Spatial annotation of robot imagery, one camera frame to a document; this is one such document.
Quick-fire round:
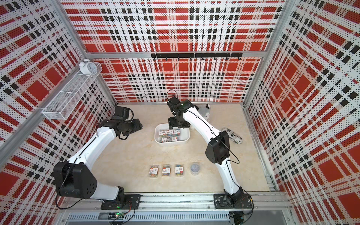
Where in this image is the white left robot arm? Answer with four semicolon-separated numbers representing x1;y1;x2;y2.
53;106;143;203

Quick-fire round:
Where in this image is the white alarm clock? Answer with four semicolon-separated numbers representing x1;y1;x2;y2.
78;59;98;75

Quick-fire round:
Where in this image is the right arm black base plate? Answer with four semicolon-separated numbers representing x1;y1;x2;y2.
213;193;252;210

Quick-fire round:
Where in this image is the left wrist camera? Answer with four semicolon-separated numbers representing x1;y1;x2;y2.
112;106;131;121

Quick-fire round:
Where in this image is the green circuit board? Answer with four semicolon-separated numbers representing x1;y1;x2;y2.
108;212;124;220

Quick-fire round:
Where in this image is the black hook rail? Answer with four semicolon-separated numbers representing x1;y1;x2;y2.
151;52;243;60

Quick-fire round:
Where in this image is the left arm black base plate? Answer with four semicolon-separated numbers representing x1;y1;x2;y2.
100;194;142;210

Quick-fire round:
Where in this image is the square paper clip box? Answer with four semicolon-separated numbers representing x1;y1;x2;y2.
175;164;184;177

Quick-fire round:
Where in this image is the white wire mesh shelf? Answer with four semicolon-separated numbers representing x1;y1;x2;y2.
42;62;102;121

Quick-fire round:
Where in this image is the white plastic storage box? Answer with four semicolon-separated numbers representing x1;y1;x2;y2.
154;123;190;146

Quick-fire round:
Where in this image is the grey white husky plush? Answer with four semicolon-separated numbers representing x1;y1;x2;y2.
195;103;211;121

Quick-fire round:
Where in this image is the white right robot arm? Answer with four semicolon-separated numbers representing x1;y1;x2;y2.
167;97;244;205

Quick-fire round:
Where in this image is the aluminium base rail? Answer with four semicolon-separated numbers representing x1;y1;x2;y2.
60;192;292;212

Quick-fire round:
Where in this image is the round clear paper clip jar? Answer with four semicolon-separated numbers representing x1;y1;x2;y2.
190;163;201;176

